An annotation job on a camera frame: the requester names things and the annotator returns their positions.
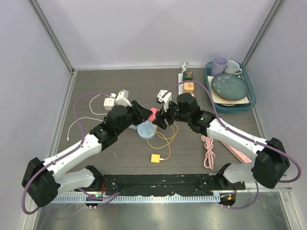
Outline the dark green cube socket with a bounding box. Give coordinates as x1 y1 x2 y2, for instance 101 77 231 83
182 71 193 81

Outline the round light blue socket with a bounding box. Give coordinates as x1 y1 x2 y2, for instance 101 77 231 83
129 121 157 139

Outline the white thin cable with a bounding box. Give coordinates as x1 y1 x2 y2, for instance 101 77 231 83
67 93 113 142

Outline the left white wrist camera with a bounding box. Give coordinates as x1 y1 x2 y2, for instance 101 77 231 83
110 89 131 107

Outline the dark blue plate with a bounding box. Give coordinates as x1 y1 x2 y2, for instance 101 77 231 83
211 73 248 101

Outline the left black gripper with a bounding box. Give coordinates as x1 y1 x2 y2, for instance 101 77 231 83
116 100 152 135

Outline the orange cube socket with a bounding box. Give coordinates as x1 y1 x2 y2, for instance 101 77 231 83
183 82 194 93

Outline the white multicolour power strip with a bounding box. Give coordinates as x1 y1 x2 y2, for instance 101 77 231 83
178 62 188 95

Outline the red pink charger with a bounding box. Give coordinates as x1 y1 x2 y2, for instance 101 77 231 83
148 108 160 122

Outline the pink cord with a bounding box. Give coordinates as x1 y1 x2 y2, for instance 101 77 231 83
201 134 216 170

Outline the cream square plate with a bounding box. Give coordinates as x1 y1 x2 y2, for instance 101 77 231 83
208 76 249 104

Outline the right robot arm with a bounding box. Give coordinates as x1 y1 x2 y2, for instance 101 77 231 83
153 90 290 189

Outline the pink power strip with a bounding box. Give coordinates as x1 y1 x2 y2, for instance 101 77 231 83
221 142 251 163

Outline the grey blue mug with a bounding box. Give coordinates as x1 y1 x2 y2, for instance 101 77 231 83
224 60 242 75

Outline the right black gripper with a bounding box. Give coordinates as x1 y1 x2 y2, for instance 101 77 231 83
153 99 191 129

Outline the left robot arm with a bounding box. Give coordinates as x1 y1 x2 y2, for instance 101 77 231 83
22 101 152 207

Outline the white cube socket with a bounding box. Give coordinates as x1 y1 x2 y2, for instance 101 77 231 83
103 98 116 111

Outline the yellow charger block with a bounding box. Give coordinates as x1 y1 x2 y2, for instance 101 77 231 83
151 154 161 163

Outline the teal plastic tray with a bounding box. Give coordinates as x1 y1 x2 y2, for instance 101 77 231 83
204 61 256 114

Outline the black mounting base plate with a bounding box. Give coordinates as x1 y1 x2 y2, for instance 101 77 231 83
103 173 246 196

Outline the purple cup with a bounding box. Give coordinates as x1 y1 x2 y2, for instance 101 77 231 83
211 56 228 76

